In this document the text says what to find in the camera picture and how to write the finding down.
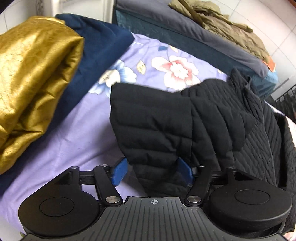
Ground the olive green padded jacket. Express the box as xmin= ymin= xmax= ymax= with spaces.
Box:
xmin=168 ymin=1 xmax=275 ymax=72

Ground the black wire rack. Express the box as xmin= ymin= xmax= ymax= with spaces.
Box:
xmin=266 ymin=85 xmax=296 ymax=123

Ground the purple floral bed sheet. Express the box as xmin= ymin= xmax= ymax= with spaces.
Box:
xmin=1 ymin=35 xmax=227 ymax=231

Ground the black quilted jacket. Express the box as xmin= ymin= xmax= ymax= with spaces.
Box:
xmin=110 ymin=69 xmax=295 ymax=237

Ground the navy blue folded garment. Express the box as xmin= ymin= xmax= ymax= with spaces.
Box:
xmin=1 ymin=14 xmax=134 ymax=193

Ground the dark grey teal bed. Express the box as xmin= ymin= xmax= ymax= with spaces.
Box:
xmin=113 ymin=1 xmax=278 ymax=97

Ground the gold shiny folded jacket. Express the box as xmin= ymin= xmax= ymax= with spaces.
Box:
xmin=1 ymin=16 xmax=84 ymax=173

